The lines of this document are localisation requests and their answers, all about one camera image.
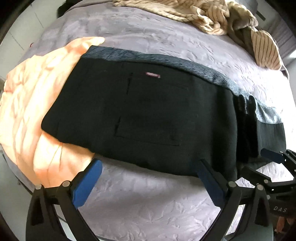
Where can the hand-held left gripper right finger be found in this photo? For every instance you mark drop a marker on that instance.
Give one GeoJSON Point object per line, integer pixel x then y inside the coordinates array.
{"type": "Point", "coordinates": [211, 183]}

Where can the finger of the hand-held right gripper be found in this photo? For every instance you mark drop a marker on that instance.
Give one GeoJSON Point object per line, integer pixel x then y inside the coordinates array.
{"type": "Point", "coordinates": [256, 176]}
{"type": "Point", "coordinates": [271, 154]}

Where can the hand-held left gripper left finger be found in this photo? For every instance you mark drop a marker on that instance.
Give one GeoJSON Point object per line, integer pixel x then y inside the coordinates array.
{"type": "Point", "coordinates": [86, 183]}

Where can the black pants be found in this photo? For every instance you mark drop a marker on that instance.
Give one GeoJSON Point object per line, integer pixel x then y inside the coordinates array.
{"type": "Point", "coordinates": [138, 115]}

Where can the lavender embossed bedspread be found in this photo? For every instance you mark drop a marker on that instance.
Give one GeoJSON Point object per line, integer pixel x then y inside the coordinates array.
{"type": "Point", "coordinates": [150, 201]}

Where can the peach fleece blanket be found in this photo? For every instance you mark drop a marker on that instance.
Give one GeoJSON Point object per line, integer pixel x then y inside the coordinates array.
{"type": "Point", "coordinates": [27, 104]}

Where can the olive grey garment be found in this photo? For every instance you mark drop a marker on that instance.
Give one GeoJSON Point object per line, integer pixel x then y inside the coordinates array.
{"type": "Point", "coordinates": [242, 39]}

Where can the grey curtain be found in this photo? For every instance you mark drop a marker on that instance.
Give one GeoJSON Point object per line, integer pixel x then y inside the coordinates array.
{"type": "Point", "coordinates": [279, 34]}

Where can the blue floral cloth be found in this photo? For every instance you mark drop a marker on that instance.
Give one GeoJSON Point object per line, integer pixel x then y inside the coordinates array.
{"type": "Point", "coordinates": [161, 59]}

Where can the white wardrobe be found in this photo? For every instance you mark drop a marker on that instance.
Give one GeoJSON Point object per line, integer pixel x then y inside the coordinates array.
{"type": "Point", "coordinates": [20, 32]}

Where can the cream striped garment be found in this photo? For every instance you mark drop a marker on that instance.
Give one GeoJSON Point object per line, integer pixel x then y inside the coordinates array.
{"type": "Point", "coordinates": [166, 9]}

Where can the black cloth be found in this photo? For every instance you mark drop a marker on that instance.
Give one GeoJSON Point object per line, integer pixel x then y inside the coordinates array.
{"type": "Point", "coordinates": [64, 4]}

